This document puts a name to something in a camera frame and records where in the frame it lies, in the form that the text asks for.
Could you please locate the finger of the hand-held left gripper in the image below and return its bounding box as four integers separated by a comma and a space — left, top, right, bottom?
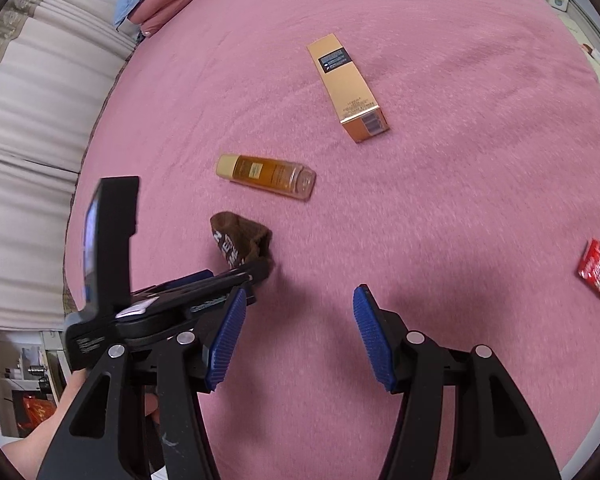
180, 259, 275, 318
130, 269, 218, 298

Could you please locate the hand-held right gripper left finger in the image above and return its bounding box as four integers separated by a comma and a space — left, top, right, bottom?
35, 287, 248, 480

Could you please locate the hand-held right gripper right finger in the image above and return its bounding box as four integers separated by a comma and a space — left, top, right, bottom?
352, 284, 563, 480

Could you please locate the brown sock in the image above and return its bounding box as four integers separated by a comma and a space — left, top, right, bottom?
210, 211, 275, 281

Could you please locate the person's left forearm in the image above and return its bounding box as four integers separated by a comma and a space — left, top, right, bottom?
2, 395, 81, 480

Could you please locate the person's left hand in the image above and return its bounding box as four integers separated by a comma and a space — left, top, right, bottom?
60, 367, 163, 426

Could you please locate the amber liquid bottle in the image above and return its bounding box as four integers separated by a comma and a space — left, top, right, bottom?
216, 154, 317, 202

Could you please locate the white desk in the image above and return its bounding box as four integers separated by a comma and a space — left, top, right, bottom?
0, 329, 68, 438

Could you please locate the beige curtain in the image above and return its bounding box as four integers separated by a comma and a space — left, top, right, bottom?
0, 0, 141, 331

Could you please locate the red packet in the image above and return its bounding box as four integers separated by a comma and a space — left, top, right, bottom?
22, 395, 57, 430

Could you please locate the golden cardboard box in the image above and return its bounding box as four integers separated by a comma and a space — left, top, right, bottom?
307, 33, 391, 144

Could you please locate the folded pink blanket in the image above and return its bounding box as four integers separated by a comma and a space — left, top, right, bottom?
130, 0, 218, 37

